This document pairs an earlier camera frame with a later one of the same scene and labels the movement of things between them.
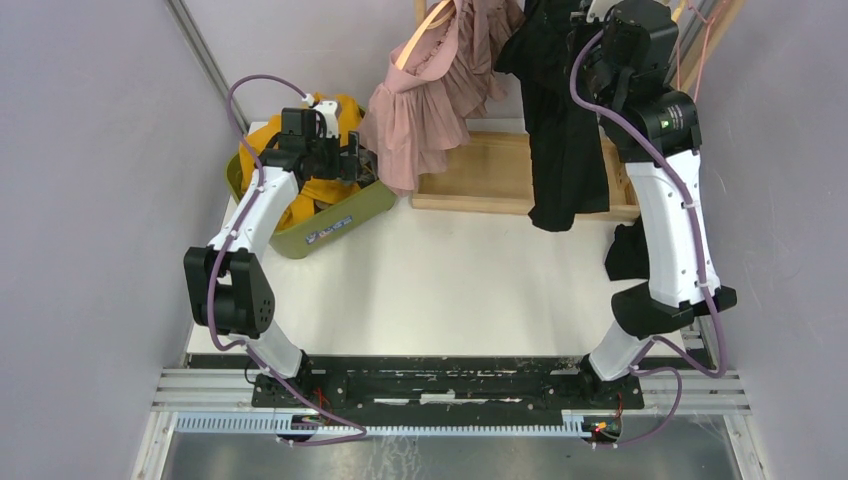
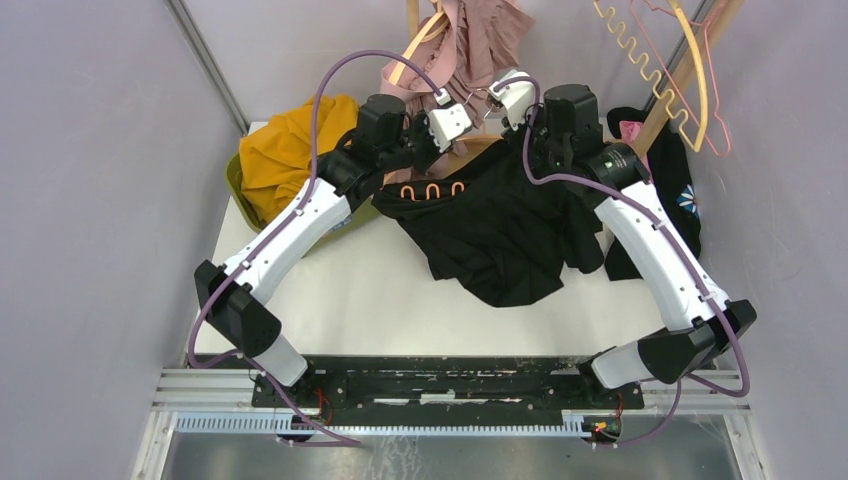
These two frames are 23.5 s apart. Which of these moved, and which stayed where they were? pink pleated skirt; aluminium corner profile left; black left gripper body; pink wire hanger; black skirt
Moved: black skirt; black left gripper body; pink wire hanger
Stayed: pink pleated skirt; aluminium corner profile left
